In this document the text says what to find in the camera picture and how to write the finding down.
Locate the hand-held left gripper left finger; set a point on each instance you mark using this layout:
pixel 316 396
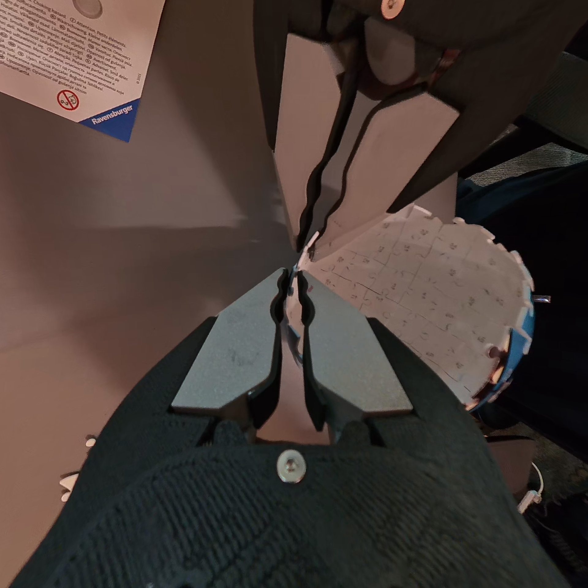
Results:
pixel 234 358

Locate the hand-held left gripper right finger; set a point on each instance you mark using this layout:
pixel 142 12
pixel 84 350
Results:
pixel 353 363

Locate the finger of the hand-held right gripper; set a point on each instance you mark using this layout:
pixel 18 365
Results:
pixel 404 147
pixel 303 115

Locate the blue cartoon puzzle ball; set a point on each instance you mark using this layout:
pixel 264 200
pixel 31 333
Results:
pixel 422 312

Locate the curved white puzzle piece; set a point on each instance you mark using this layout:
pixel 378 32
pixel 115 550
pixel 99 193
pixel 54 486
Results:
pixel 313 240

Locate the pile of white puzzle pieces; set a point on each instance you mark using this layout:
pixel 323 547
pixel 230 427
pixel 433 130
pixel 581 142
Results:
pixel 69 482

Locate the white instruction sheet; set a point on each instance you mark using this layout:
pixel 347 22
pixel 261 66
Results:
pixel 69 55

